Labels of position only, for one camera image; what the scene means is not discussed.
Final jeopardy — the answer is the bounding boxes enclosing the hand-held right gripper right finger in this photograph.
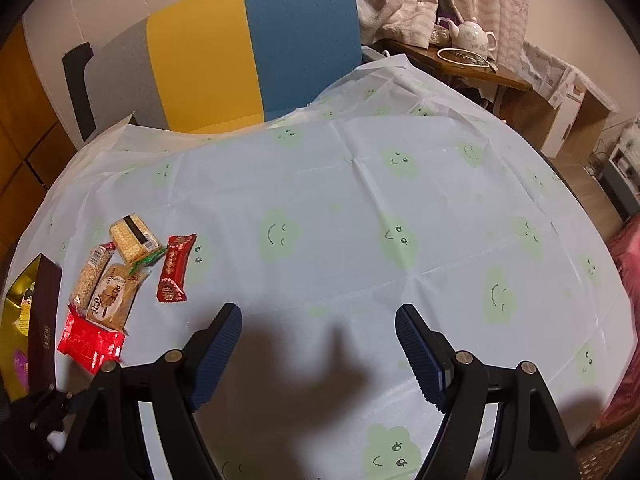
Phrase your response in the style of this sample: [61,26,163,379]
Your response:
[395,304,576,480]

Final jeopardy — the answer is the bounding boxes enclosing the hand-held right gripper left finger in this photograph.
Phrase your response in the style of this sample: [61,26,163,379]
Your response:
[65,303,244,480]

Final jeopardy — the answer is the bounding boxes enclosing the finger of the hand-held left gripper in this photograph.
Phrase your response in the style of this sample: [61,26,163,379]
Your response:
[7,382,81,443]

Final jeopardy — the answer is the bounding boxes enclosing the purple candy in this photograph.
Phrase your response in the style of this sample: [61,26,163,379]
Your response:
[11,350,28,391]

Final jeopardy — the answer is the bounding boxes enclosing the bright red snack packet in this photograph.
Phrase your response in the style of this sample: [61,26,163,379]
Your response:
[57,307,125,375]

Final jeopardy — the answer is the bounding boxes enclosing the gold tin box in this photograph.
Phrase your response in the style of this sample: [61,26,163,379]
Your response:
[0,254,63,403]

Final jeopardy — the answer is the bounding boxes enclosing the dark red white-print packet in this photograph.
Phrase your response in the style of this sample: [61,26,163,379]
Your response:
[156,233,198,304]

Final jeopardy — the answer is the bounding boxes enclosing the yellow snack packet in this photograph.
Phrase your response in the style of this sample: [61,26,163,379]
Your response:
[17,284,37,337]

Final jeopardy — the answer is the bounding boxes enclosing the cracker packet with green end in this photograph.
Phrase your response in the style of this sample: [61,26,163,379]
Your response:
[109,214,167,276]

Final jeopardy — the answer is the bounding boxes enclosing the clear grain bar packet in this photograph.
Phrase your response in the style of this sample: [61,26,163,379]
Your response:
[69,241,117,311]

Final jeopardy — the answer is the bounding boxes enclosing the pale blue printed tablecloth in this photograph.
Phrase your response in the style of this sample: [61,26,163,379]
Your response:
[0,55,638,480]

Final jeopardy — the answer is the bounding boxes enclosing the woven rattan chair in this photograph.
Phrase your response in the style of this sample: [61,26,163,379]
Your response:
[575,430,640,480]

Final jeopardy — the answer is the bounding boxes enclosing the pink cloth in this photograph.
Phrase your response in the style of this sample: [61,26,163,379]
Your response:
[597,220,640,431]

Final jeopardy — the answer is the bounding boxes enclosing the dark grey box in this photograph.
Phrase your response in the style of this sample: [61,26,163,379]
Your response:
[599,162,640,221]

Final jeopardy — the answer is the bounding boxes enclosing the wooden side table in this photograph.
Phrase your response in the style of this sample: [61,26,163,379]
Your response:
[380,37,558,153]

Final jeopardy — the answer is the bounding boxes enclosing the white side cabinet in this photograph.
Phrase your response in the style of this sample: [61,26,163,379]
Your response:
[540,87,623,161]

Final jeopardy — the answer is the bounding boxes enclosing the wooden wardrobe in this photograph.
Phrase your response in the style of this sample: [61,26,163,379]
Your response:
[0,20,76,261]

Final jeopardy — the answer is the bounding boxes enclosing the white electronic device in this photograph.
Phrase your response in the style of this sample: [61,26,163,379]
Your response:
[607,117,640,173]

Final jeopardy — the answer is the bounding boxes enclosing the grey yellow blue chair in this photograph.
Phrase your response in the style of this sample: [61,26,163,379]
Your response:
[62,0,363,143]

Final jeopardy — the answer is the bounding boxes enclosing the round white-rimmed tray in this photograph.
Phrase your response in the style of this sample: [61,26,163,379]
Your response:
[436,46,498,70]

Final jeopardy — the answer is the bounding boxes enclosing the white lace cloth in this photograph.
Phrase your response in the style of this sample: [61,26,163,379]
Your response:
[522,40,590,106]

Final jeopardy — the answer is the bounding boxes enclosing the white teapot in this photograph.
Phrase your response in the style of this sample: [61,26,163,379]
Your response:
[446,17,498,58]

